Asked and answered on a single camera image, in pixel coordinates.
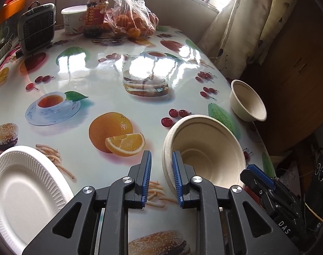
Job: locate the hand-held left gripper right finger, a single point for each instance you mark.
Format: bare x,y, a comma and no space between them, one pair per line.
177,180

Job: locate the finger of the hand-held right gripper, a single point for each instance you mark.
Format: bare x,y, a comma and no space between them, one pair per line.
259,176

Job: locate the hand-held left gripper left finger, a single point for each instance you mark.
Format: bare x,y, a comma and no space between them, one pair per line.
146,180

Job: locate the white ribbed paper plate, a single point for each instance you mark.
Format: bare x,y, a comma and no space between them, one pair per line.
23,191

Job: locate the wooden cabinet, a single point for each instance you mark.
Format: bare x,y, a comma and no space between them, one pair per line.
291,85

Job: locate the food print vinyl tablecloth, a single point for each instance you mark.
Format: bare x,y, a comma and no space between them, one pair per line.
97,85

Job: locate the beige printed curtain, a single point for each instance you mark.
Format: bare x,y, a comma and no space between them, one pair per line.
246,21

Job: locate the plastic bag of oranges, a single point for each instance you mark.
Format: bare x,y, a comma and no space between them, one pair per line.
134,18

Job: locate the glass jar with red label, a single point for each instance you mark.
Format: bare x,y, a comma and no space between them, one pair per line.
96,16

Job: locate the white plastic tub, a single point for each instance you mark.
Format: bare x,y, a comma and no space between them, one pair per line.
72,20

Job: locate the grey portable heater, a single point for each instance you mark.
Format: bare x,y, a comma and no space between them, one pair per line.
37,29

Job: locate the orange tray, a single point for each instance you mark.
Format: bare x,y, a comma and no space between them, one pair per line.
15,8

